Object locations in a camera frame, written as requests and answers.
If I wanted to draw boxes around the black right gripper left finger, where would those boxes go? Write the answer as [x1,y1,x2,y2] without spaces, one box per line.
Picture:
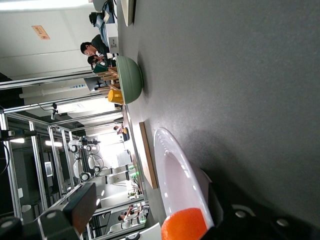
[37,182,97,240]

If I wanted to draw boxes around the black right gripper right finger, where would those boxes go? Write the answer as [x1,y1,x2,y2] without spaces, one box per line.
[202,183,255,240]

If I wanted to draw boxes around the orange fruit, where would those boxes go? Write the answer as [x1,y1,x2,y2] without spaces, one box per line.
[160,207,209,240]

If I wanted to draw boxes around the white round plate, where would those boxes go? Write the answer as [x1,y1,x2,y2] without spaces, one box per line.
[153,127,225,235]

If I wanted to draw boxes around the white background robot arms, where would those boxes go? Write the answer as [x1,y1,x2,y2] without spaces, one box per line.
[67,136,141,183]

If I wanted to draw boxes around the person in white shirt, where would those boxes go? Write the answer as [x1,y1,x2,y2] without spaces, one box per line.
[117,204,141,223]
[87,54,112,70]

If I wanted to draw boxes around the wooden cutting board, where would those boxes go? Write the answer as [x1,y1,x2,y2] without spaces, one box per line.
[138,121,159,190]

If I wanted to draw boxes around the yellow mug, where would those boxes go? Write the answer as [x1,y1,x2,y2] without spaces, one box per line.
[107,88,125,106]

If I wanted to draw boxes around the grey monitor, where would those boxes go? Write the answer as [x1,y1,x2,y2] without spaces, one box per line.
[83,76,104,92]

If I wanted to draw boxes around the wooden mug rack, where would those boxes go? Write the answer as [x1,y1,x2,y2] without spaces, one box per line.
[95,66,123,96]

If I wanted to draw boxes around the pale green bowl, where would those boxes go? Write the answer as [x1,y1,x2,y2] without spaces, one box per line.
[115,55,144,105]

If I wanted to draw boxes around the green bag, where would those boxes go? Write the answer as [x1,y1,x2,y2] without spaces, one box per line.
[92,61,109,74]

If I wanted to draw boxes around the person in dark shirt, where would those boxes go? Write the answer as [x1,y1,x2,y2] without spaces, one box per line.
[80,34,111,58]

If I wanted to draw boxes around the white labelled box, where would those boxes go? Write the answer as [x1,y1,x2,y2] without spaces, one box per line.
[104,21,120,54]

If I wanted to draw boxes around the aluminium frame structure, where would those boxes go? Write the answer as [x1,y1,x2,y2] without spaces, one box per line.
[0,71,151,240]

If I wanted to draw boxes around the black frame camera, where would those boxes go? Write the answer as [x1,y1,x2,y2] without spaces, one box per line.
[50,102,59,121]

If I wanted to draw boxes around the orange wall sign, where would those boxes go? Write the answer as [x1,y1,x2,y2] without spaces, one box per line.
[31,25,51,41]

